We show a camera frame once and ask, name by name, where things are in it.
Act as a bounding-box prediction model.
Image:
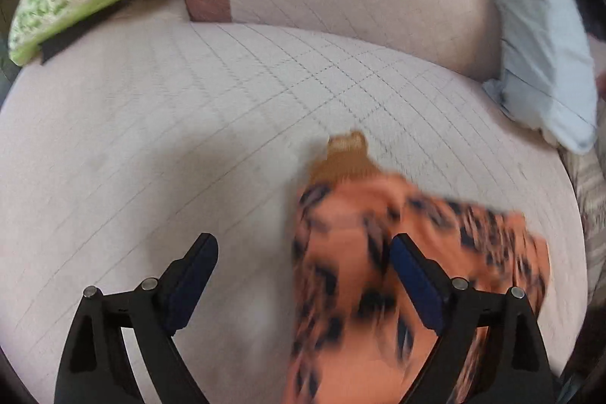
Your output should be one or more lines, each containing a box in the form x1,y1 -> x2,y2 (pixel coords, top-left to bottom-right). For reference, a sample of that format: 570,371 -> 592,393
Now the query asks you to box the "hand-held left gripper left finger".
53,232 -> 219,404

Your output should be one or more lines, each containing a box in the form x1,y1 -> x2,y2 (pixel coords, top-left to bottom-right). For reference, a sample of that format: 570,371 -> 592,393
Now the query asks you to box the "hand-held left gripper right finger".
389,232 -> 554,404

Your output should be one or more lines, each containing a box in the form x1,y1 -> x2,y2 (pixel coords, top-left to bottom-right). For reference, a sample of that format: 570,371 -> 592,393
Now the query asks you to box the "orange floral shirt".
284,130 -> 552,404

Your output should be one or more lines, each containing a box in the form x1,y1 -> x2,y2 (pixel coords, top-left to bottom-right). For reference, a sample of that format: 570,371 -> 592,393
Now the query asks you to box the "pink quilted mattress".
0,0 -> 588,404

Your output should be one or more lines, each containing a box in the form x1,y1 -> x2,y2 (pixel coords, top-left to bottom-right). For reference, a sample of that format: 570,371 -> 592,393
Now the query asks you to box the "striped floral cushion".
563,148 -> 606,272

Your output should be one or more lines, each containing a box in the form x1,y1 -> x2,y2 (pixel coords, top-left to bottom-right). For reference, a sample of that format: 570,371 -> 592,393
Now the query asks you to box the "light blue pillow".
457,0 -> 598,156

